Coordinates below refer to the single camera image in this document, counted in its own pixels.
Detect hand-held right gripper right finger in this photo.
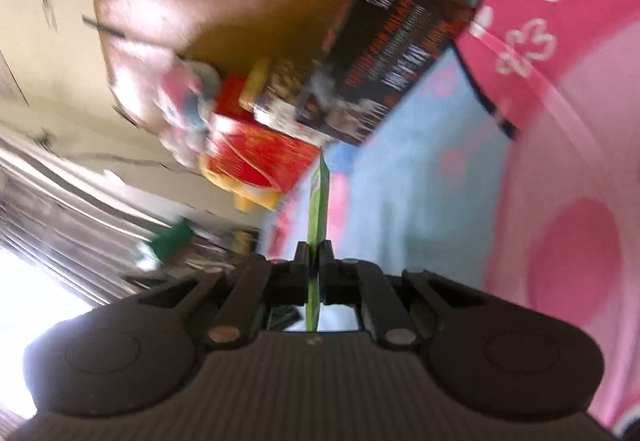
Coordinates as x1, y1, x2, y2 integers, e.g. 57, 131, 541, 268
320, 241, 489, 353

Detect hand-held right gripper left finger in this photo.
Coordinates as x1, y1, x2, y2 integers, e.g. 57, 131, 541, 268
137, 241, 314, 352

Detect light green snack packet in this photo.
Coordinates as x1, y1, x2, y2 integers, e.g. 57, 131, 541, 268
305, 153, 332, 333

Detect black cardboard box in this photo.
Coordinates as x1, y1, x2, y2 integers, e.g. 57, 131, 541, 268
252, 0, 473, 146

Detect cartoon pig printed bedsheet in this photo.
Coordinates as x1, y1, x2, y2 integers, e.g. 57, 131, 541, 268
240, 0, 640, 441

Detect red gift box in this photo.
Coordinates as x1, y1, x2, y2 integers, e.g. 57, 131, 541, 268
205, 76, 321, 194

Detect green object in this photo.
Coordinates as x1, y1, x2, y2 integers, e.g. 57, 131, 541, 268
137, 218, 194, 270

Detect cashew jar with gold lid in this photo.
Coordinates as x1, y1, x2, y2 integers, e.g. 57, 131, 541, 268
239, 56, 301, 122

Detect pink blue plush toy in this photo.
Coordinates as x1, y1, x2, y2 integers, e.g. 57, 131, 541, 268
155, 53, 222, 166

